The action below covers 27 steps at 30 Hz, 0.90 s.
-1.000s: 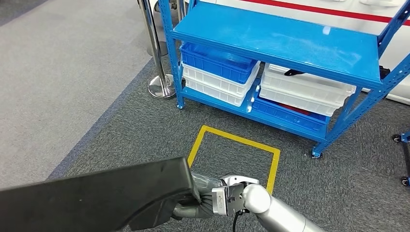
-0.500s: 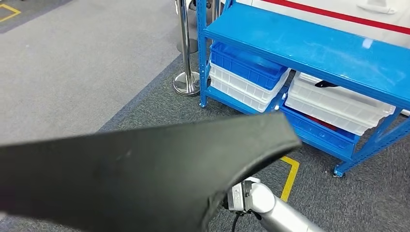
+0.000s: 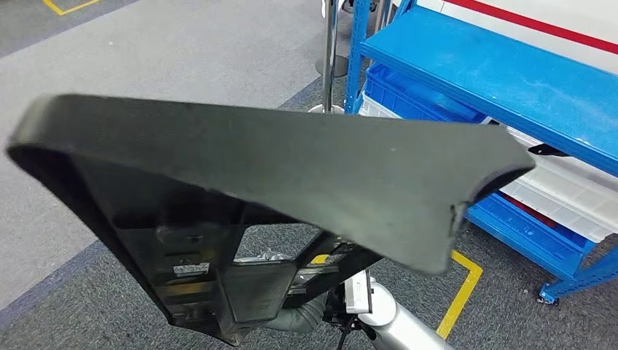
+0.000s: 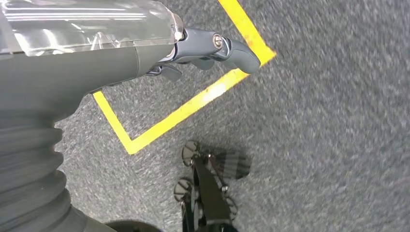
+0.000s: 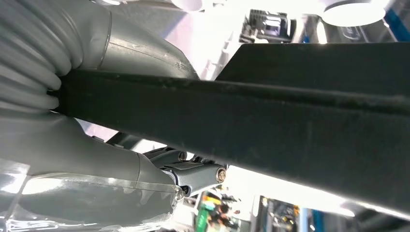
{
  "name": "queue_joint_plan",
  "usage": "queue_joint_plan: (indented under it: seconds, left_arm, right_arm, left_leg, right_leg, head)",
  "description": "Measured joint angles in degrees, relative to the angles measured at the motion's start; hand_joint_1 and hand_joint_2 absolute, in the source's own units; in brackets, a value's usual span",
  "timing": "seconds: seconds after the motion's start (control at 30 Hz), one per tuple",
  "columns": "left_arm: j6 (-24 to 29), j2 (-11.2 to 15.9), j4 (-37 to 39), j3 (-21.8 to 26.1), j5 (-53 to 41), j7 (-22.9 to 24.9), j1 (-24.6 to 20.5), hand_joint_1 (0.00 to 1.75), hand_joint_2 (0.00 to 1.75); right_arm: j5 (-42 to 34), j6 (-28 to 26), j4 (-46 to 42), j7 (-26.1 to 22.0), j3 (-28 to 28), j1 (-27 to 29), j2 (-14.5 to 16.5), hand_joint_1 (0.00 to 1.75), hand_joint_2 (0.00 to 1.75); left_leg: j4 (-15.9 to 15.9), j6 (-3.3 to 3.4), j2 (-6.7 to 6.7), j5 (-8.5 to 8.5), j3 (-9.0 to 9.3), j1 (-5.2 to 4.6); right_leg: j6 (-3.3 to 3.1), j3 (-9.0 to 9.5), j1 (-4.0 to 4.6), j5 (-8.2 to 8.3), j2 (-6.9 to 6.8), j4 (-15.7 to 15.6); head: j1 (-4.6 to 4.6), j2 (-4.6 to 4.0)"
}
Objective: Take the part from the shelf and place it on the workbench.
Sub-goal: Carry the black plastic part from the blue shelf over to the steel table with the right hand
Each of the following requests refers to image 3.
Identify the black plastic license plate bracket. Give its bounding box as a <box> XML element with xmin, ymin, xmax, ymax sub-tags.
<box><xmin>5</xmin><ymin>93</ymin><xmax>536</xmax><ymax>347</ymax></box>

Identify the blue metal shelf rack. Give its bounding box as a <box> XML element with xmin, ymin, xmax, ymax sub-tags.
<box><xmin>343</xmin><ymin>0</ymin><xmax>618</xmax><ymax>306</ymax></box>

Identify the yellow floor tape square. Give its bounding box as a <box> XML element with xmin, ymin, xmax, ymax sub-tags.
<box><xmin>310</xmin><ymin>249</ymin><xmax>484</xmax><ymax>341</ymax></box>

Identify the red item in bin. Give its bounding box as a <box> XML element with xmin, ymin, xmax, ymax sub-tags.
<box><xmin>499</xmin><ymin>192</ymin><xmax>561</xmax><ymax>230</ymax></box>

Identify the white car with red stripe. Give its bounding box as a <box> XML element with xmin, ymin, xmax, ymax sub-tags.
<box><xmin>415</xmin><ymin>0</ymin><xmax>618</xmax><ymax>76</ymax></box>

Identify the chrome stanchion post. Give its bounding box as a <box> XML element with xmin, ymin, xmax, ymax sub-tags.
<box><xmin>308</xmin><ymin>0</ymin><xmax>346</xmax><ymax>115</ymax></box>

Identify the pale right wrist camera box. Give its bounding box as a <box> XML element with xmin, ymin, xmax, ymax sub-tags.
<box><xmin>343</xmin><ymin>270</ymin><xmax>376</xmax><ymax>315</ymax></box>

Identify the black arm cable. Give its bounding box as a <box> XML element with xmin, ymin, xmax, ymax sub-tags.
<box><xmin>337</xmin><ymin>316</ymin><xmax>361</xmax><ymax>350</ymax></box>

